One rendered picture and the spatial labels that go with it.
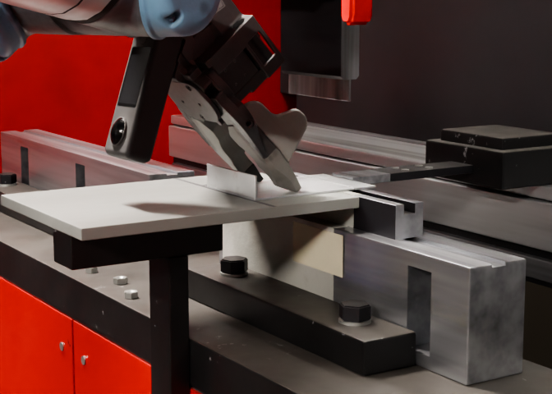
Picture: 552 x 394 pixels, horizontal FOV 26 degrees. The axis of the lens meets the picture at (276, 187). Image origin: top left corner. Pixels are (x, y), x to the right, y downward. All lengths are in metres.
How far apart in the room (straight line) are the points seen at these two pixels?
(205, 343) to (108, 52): 0.97
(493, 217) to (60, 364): 0.50
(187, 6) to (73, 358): 0.62
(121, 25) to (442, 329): 0.36
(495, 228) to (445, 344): 0.34
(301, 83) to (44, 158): 0.61
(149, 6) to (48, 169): 0.89
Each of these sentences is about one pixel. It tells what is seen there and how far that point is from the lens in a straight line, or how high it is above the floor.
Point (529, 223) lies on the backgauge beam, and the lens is 1.24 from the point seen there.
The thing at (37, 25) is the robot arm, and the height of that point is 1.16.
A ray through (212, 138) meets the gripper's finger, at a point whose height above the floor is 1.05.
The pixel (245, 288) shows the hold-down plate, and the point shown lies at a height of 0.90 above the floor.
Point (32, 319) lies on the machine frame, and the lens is 1.43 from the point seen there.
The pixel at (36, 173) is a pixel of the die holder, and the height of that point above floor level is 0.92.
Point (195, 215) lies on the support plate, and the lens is 0.97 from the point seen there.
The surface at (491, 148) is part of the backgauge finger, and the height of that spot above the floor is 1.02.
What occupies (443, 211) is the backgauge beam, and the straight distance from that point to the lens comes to 1.34.
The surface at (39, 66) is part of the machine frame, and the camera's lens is 1.91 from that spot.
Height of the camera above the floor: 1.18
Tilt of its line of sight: 9 degrees down
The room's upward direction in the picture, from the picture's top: straight up
